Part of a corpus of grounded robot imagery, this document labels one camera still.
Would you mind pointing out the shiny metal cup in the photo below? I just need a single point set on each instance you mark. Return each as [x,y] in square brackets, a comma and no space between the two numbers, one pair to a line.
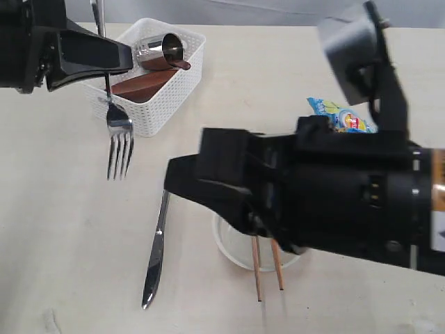
[159,52]

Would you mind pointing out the stainless steel table knife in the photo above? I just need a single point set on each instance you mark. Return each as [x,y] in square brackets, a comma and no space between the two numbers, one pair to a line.
[155,264]

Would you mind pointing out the brown wooden chopstick front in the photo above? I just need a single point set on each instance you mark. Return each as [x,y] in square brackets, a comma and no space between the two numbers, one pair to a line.
[277,262]

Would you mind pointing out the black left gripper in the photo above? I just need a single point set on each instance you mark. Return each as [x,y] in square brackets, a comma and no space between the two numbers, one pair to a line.
[39,42]

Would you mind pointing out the dark spoon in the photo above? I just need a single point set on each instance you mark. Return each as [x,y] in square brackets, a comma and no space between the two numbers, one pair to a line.
[181,64]

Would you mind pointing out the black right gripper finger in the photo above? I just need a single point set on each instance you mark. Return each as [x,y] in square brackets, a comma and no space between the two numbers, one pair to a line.
[240,210]

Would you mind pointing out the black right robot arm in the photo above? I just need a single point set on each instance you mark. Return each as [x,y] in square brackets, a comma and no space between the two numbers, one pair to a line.
[432,208]

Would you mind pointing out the blue snack chip bag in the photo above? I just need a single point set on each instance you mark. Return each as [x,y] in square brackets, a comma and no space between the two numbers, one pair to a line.
[343,119]

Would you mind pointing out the brown wooden chopstick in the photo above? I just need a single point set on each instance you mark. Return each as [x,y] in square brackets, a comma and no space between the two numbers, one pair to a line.
[277,262]
[256,266]

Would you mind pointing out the floral ceramic bowl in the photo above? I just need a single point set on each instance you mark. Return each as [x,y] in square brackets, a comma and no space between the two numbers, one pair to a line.
[237,247]

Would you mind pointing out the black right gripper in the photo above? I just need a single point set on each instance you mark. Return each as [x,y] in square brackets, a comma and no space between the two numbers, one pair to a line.
[362,195]

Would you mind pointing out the brown wooden plate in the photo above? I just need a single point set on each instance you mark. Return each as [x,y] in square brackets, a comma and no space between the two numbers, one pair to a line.
[142,88]

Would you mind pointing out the white woven plastic basket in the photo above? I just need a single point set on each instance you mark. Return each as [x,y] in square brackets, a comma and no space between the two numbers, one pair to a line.
[149,117]

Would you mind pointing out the stainless steel fork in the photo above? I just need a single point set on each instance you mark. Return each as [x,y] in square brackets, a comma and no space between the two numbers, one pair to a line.
[121,131]

